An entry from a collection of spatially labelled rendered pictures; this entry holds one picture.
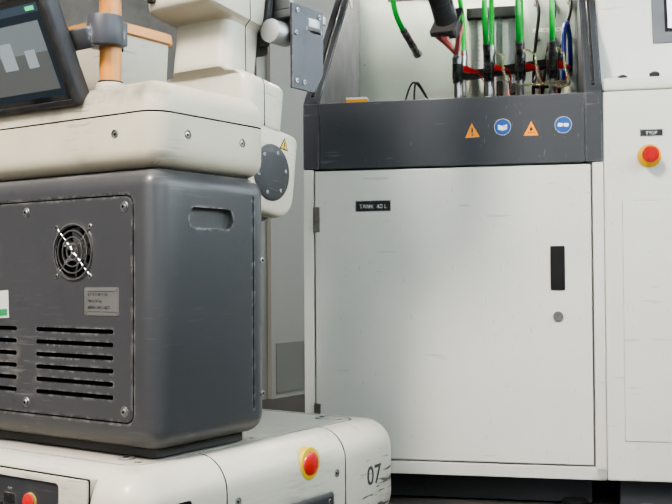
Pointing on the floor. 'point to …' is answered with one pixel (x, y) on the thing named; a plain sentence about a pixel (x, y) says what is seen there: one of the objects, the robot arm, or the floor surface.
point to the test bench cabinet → (551, 473)
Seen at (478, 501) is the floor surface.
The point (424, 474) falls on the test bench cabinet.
